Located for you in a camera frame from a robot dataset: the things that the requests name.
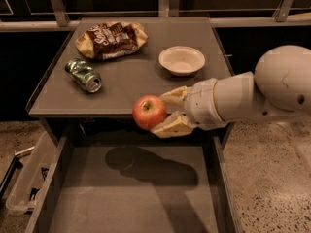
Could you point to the grey open top drawer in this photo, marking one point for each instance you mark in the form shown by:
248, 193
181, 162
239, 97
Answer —
130, 188

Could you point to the white paper bowl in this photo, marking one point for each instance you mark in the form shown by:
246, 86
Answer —
181, 60

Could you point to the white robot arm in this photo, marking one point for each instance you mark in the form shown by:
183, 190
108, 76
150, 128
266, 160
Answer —
278, 89

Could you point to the red apple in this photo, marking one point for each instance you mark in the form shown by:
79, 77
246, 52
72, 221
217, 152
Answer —
149, 111

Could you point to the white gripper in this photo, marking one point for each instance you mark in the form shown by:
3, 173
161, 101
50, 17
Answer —
201, 105

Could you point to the clear plastic bin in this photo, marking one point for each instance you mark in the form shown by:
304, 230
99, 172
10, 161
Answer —
25, 194

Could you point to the brown chip bag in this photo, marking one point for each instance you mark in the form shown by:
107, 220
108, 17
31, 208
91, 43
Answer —
111, 40

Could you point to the metal railing frame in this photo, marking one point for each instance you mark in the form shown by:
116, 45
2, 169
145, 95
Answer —
62, 15

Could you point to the crushed green soda can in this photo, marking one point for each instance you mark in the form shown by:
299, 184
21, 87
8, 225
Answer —
84, 75

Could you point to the grey counter cabinet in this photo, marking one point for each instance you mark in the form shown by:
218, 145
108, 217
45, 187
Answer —
58, 98

